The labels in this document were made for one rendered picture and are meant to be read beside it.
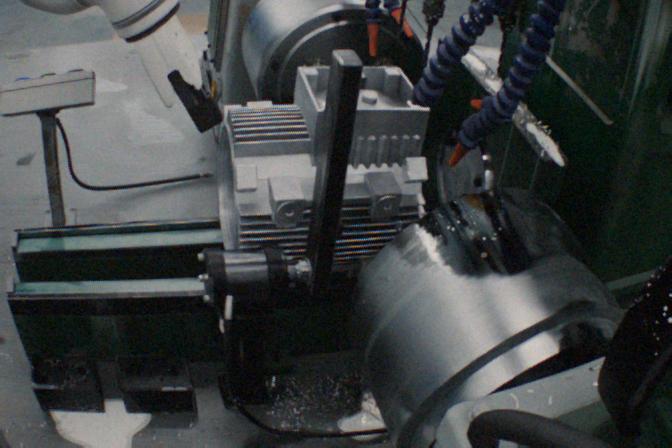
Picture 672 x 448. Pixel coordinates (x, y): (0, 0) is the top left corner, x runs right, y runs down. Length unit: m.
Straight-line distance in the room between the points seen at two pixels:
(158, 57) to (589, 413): 0.56
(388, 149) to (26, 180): 0.73
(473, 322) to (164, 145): 0.88
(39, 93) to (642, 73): 0.82
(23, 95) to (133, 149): 0.40
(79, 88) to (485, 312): 0.66
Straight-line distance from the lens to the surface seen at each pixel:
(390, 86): 0.84
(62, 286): 0.86
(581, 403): 0.48
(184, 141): 1.32
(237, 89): 1.25
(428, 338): 0.55
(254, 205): 0.75
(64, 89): 0.98
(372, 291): 0.62
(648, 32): 0.76
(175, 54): 0.74
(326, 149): 0.64
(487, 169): 0.85
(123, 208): 1.16
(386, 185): 0.76
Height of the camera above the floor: 1.51
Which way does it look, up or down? 36 degrees down
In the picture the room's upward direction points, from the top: 8 degrees clockwise
